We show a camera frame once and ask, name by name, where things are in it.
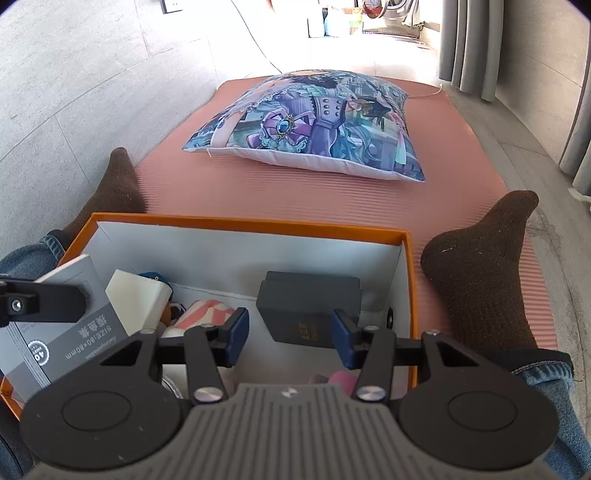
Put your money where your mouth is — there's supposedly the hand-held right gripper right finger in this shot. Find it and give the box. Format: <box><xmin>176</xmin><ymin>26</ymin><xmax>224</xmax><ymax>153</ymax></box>
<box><xmin>331</xmin><ymin>308</ymin><xmax>492</xmax><ymax>401</ymax></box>

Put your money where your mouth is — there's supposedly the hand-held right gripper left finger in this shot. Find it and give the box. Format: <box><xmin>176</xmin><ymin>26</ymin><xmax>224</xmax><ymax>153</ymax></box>
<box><xmin>99</xmin><ymin>307</ymin><xmax>250</xmax><ymax>403</ymax></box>

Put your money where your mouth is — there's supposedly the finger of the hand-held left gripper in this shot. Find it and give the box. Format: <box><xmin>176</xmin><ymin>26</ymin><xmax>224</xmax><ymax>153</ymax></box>
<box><xmin>0</xmin><ymin>274</ymin><xmax>89</xmax><ymax>325</ymax></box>

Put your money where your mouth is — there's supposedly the pink card case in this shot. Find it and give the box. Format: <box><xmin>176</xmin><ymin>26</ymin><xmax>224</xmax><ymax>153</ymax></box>
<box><xmin>309</xmin><ymin>368</ymin><xmax>359</xmax><ymax>387</ymax></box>

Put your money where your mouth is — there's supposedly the pink striped plush toy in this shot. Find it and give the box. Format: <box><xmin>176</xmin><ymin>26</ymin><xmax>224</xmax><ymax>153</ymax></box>
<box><xmin>164</xmin><ymin>299</ymin><xmax>236</xmax><ymax>340</ymax></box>

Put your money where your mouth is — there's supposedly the grey and white box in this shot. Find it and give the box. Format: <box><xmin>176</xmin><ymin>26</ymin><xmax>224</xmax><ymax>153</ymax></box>
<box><xmin>0</xmin><ymin>254</ymin><xmax>133</xmax><ymax>387</ymax></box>

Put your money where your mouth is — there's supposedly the dark grey box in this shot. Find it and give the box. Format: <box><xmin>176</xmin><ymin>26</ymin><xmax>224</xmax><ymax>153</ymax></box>
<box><xmin>256</xmin><ymin>271</ymin><xmax>362</xmax><ymax>348</ymax></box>

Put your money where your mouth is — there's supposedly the long white box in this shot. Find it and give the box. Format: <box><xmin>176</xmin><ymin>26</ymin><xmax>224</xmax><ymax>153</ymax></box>
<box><xmin>105</xmin><ymin>270</ymin><xmax>173</xmax><ymax>336</ymax></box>

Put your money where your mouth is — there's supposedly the orange cardboard box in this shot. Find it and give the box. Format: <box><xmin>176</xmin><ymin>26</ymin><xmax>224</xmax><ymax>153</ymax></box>
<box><xmin>0</xmin><ymin>212</ymin><xmax>419</xmax><ymax>419</ymax></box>

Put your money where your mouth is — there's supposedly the fox plush toy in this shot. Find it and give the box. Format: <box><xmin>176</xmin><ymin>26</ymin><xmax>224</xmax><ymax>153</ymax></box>
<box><xmin>139</xmin><ymin>271</ymin><xmax>185</xmax><ymax>326</ymax></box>

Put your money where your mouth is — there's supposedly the person's left leg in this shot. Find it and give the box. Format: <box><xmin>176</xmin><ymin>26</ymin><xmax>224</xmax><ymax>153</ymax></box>
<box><xmin>0</xmin><ymin>148</ymin><xmax>148</xmax><ymax>278</ymax></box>

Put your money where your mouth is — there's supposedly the pink ribbed mat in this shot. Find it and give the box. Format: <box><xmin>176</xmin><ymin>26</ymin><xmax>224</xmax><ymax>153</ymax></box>
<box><xmin>134</xmin><ymin>76</ymin><xmax>539</xmax><ymax>352</ymax></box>

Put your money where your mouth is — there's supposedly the printed pillow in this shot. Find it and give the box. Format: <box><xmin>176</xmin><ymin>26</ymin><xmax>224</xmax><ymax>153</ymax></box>
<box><xmin>181</xmin><ymin>69</ymin><xmax>426</xmax><ymax>184</ymax></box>

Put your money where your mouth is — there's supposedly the colourful bags pile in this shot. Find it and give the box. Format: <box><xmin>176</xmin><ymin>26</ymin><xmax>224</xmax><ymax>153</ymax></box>
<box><xmin>306</xmin><ymin>0</ymin><xmax>363</xmax><ymax>38</ymax></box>

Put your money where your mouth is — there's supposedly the narrow grey curtain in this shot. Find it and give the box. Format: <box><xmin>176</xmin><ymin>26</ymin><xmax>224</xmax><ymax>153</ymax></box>
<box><xmin>438</xmin><ymin>0</ymin><xmax>498</xmax><ymax>101</ymax></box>

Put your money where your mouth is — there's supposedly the washing machine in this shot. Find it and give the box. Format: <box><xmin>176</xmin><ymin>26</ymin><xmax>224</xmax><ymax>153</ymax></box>
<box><xmin>362</xmin><ymin>0</ymin><xmax>426</xmax><ymax>34</ymax></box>

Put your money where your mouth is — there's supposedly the wide grey curtain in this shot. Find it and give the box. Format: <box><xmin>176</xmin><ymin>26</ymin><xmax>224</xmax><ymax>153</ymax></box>
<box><xmin>558</xmin><ymin>0</ymin><xmax>591</xmax><ymax>200</ymax></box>

